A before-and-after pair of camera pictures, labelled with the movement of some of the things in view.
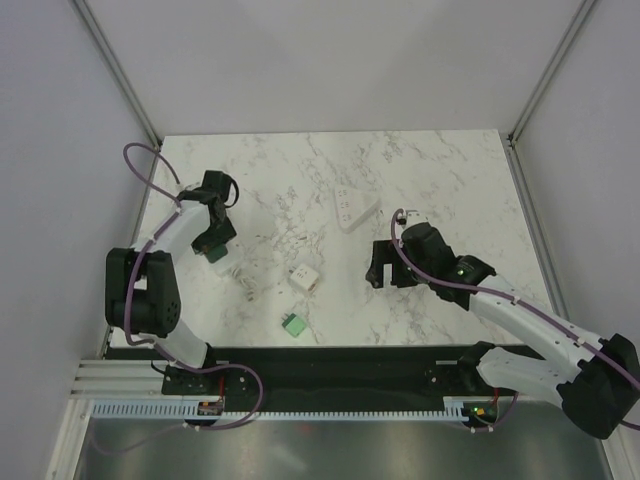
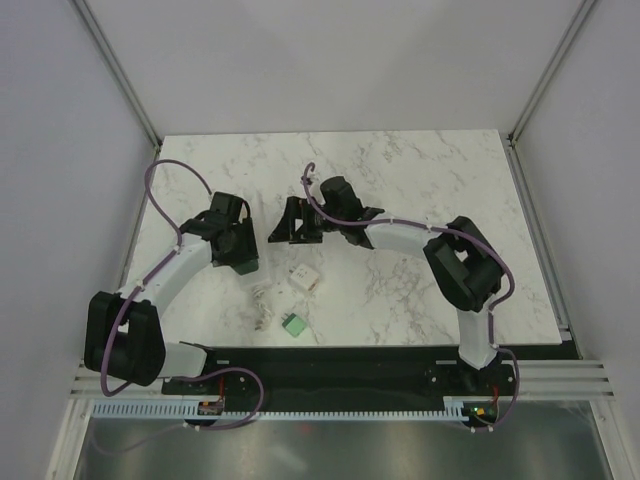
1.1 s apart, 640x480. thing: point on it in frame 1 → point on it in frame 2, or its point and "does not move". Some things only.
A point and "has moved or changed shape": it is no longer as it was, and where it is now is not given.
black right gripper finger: (383, 253) → (285, 232)
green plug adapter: (293, 324) does not move
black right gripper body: (403, 274) → (314, 225)
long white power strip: (234, 259) has moved or changed shape
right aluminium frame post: (574, 24) does not move
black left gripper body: (221, 232) → (243, 244)
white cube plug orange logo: (304, 277) does not move
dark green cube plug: (214, 253) has moved or changed shape
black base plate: (339, 377) does not move
